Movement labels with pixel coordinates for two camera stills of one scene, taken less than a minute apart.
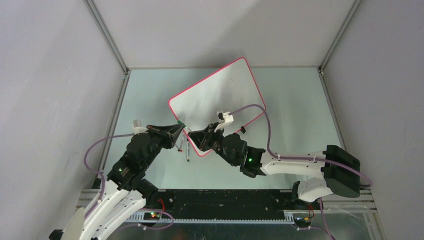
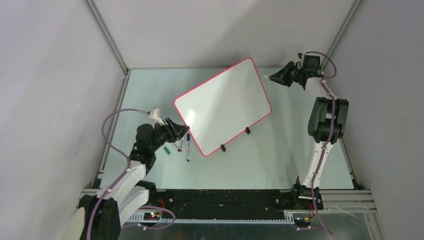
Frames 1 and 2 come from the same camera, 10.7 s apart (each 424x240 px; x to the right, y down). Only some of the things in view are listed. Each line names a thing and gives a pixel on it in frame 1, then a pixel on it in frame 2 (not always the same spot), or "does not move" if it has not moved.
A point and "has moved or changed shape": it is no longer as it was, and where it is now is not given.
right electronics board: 302,222 does not move
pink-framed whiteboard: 230,89 has moved or changed shape
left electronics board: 151,216 does not move
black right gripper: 203,138 -> 282,77
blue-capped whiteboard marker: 188,150 does not move
